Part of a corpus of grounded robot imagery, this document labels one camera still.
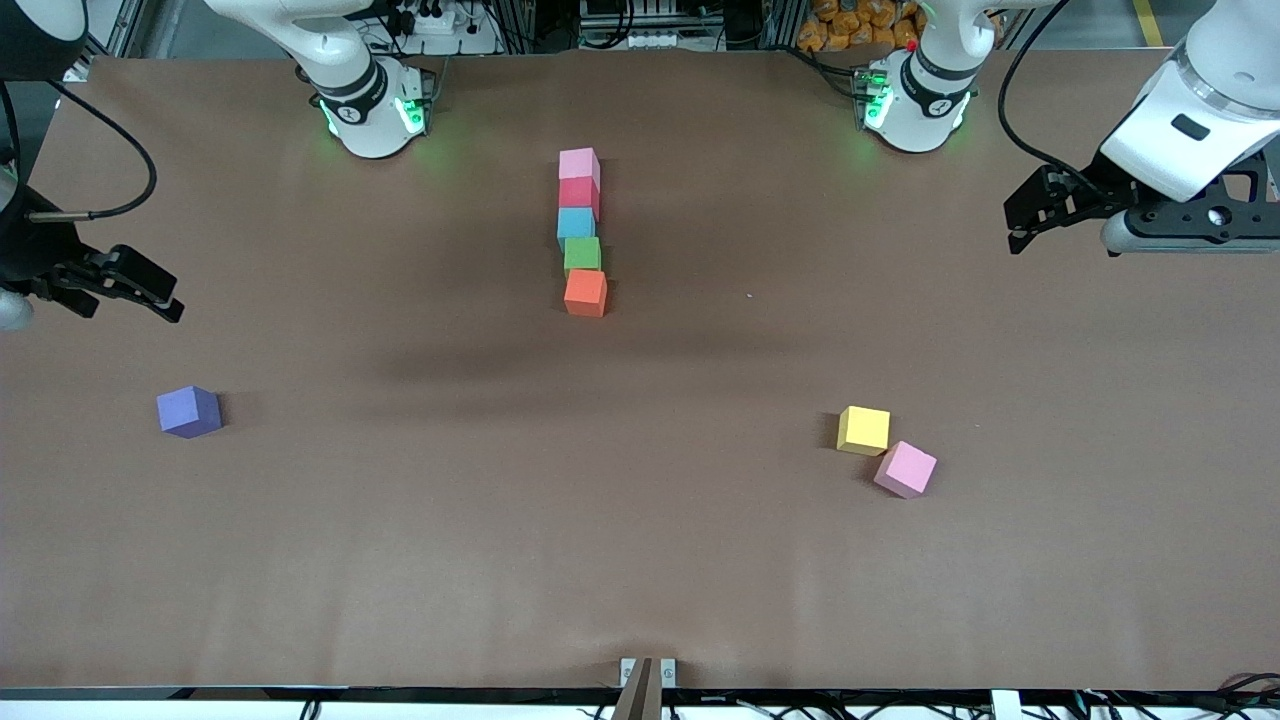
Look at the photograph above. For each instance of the blue foam cube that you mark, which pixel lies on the blue foam cube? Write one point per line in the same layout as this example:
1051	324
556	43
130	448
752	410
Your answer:
575	227

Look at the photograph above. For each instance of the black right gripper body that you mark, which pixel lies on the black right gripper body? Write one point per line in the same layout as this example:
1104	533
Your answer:
28	250

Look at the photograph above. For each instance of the brown table cover sheet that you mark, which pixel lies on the brown table cover sheet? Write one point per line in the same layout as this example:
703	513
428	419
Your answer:
640	560

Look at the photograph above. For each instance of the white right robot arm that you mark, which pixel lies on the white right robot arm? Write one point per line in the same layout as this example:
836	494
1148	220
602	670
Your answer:
370	110

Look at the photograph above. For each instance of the white power strip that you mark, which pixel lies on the white power strip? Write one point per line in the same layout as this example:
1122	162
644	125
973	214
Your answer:
430	20

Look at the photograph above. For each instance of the pink foam cube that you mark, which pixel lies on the pink foam cube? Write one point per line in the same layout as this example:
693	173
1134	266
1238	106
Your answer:
579	164
905	469

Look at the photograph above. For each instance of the orange snack bags pile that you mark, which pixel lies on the orange snack bags pile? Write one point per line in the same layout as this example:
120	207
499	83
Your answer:
860	25

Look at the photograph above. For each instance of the yellow foam cube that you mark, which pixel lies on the yellow foam cube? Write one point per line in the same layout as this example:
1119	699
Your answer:
863	430

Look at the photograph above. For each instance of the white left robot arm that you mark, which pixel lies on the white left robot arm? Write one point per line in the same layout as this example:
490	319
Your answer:
1200	110

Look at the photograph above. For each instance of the green foam cube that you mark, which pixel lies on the green foam cube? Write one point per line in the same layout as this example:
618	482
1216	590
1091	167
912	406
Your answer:
582	255

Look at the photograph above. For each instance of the small metal table bracket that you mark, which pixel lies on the small metal table bracket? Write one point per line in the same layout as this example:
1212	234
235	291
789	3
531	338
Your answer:
648	685

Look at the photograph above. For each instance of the red foam cube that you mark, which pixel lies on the red foam cube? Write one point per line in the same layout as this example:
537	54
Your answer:
578	193

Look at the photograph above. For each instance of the orange foam cube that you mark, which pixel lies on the orange foam cube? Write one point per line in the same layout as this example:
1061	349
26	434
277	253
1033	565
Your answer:
585	294

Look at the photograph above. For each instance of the purple foam cube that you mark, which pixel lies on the purple foam cube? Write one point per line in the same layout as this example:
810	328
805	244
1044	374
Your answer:
188	412

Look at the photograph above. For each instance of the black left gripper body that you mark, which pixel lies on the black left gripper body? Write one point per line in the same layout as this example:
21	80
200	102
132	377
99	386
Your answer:
1087	193

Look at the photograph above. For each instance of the grey equipment rack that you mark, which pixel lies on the grey equipment rack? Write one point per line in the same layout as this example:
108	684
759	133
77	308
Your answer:
640	20

